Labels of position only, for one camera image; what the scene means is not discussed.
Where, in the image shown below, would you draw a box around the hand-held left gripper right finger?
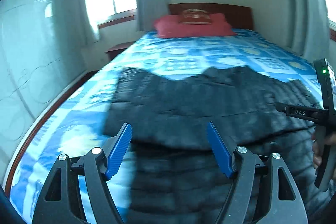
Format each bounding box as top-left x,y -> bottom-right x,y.
206,121 -> 308,224

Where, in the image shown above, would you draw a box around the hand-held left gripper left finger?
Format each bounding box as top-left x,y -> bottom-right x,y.
32,122 -> 132,224

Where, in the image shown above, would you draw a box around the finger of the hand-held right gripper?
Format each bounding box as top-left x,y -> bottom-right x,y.
275,102 -> 289,116

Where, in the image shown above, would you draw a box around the black puffer jacket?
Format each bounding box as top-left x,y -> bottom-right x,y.
104,65 -> 332,224

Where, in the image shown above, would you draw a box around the person's right hand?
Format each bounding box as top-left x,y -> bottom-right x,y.
311,132 -> 324,170

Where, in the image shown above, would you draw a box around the wooden nightstand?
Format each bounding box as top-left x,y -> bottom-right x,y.
105,41 -> 135,62

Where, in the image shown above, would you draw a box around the wooden headboard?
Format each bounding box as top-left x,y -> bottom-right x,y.
168,3 -> 255,31

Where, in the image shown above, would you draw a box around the blue patterned bedspread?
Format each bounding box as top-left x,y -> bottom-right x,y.
9,28 -> 319,224

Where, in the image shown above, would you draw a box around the red pillow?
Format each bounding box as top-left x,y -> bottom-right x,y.
154,13 -> 238,39

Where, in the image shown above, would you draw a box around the small printed red cushion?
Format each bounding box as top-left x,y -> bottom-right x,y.
178,9 -> 214,26

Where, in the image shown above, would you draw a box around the white wardrobe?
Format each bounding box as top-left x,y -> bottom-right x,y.
0,0 -> 87,161

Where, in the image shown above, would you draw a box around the wooden bed side rail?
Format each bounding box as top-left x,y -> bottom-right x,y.
4,70 -> 88,194

